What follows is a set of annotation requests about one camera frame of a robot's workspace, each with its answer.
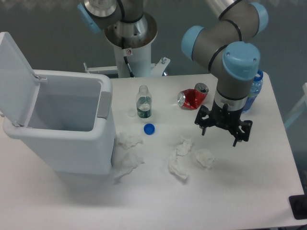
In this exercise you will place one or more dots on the tissue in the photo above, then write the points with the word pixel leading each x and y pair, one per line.
pixel 125 163

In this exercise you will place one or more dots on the clear green-label plastic bottle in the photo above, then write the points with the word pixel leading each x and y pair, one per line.
pixel 144 102

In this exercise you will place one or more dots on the white metal base bracket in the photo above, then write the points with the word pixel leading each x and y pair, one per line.
pixel 155 70

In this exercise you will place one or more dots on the white trash bin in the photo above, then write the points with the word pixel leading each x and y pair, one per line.
pixel 72 126

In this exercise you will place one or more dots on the crumpled paper ball right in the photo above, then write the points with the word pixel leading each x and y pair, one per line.
pixel 204 157

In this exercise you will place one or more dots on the blue bottle cap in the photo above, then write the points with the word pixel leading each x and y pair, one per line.
pixel 149 129

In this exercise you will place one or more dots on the white trash bin lid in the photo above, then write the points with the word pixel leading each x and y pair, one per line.
pixel 19 85

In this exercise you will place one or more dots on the crumpled paper ball centre top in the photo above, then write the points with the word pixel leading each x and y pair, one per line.
pixel 184 147

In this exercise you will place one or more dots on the white frame at right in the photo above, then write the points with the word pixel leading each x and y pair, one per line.
pixel 297 110

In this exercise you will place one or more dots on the crumpled paper ball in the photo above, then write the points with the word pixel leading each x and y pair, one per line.
pixel 204 157
pixel 184 147

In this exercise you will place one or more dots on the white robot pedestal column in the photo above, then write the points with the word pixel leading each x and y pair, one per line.
pixel 135 56

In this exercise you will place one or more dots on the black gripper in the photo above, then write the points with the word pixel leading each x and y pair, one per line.
pixel 225 114

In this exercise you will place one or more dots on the crumpled paper near bin top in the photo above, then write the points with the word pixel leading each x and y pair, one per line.
pixel 128 141

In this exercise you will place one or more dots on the crushed red soda can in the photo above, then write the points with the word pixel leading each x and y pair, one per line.
pixel 192 98

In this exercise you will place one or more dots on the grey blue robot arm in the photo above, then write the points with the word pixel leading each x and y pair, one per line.
pixel 223 50

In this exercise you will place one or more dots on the black device at edge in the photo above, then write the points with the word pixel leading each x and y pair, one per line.
pixel 298 205

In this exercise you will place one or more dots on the blue plastic drink bottle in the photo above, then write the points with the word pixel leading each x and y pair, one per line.
pixel 254 90

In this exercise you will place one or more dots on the clear small bottle cap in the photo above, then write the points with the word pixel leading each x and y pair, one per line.
pixel 131 113

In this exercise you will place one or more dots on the crumpled paper centre bottom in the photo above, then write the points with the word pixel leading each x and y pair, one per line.
pixel 175 168

